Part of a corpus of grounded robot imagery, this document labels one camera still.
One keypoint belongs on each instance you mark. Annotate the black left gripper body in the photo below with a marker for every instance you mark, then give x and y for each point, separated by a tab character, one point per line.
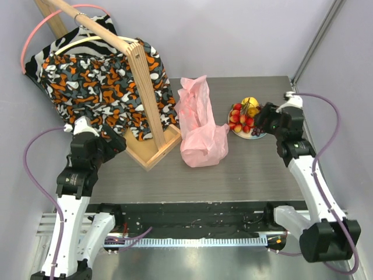
108	149

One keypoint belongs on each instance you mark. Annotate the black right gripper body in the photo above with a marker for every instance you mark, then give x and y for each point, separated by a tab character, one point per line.
263	115

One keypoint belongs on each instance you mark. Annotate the dark red grape bunch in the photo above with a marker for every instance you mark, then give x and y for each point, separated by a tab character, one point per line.
256	132

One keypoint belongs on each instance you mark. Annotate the orange mandarin fruit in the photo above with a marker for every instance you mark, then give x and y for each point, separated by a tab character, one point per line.
252	112

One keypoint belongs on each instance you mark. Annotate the yellow lemon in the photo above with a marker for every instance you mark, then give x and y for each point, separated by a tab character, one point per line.
250	102

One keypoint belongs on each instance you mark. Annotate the pink plastic bag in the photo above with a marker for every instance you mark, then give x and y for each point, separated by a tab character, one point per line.
204	143

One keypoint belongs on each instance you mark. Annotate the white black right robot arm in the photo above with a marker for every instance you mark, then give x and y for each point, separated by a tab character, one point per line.
327	235

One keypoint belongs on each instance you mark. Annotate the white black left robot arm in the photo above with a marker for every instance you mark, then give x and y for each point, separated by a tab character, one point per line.
71	256

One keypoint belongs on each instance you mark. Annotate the light blue round plate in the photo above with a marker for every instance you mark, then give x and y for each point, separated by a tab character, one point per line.
248	136

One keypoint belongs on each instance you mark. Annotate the wooden clothes rack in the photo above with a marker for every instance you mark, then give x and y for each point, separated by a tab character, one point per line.
146	153

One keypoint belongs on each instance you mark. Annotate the orange black patterned garment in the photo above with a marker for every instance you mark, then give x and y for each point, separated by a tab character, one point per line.
95	80

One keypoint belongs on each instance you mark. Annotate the cream hanger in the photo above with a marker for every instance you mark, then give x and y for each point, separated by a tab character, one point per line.
92	38

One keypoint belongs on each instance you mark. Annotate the pink hanger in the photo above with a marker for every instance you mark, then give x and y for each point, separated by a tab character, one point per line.
50	12

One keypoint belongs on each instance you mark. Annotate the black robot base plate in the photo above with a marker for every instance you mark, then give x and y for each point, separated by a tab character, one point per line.
198	220

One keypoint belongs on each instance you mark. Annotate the aluminium frame rail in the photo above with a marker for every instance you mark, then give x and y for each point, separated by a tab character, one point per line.
47	223

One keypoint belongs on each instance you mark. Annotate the aluminium corner post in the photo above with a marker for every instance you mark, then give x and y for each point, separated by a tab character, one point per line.
332	13

